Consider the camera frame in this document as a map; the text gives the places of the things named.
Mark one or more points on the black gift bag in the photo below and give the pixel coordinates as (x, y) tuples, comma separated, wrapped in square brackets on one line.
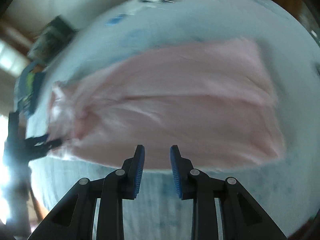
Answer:
[(50, 40)]

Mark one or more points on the green folded garment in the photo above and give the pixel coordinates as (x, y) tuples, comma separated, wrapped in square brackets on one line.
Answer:
[(30, 78)]

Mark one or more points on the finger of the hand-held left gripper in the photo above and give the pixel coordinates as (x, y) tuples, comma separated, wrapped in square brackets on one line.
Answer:
[(47, 145), (40, 138)]

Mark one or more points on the pink garment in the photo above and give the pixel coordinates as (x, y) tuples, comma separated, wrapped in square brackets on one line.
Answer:
[(175, 100)]

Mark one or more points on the light blue striped tablecloth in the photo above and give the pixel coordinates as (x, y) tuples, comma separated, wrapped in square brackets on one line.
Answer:
[(162, 30)]

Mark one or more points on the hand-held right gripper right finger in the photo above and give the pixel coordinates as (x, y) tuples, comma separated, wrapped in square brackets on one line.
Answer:
[(175, 172)]

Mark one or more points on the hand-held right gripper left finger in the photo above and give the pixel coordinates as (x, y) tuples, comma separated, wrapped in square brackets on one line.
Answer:
[(138, 172)]

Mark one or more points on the dark blue folded garment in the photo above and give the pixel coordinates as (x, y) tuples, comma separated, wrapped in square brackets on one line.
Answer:
[(38, 92)]

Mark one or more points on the black white patterned garment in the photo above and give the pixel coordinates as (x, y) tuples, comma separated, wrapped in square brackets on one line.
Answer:
[(26, 103)]

